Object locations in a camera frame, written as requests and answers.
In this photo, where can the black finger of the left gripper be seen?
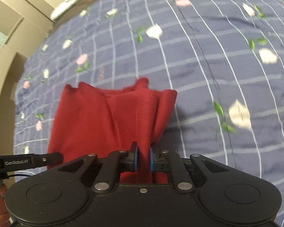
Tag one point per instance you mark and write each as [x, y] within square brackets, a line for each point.
[51, 159]

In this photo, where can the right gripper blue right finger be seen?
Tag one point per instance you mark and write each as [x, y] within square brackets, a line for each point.
[155, 158]

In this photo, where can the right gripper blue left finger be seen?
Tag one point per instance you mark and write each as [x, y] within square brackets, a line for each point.
[133, 157]

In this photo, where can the red long-sleeve shirt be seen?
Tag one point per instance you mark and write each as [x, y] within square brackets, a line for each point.
[92, 120]

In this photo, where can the left hand orange glove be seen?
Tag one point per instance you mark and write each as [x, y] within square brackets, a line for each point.
[4, 215]

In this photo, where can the blue plaid floral quilt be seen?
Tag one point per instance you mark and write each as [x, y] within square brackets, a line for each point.
[225, 59]

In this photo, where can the beige bedside cabinet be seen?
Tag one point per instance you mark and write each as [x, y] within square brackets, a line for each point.
[24, 25]

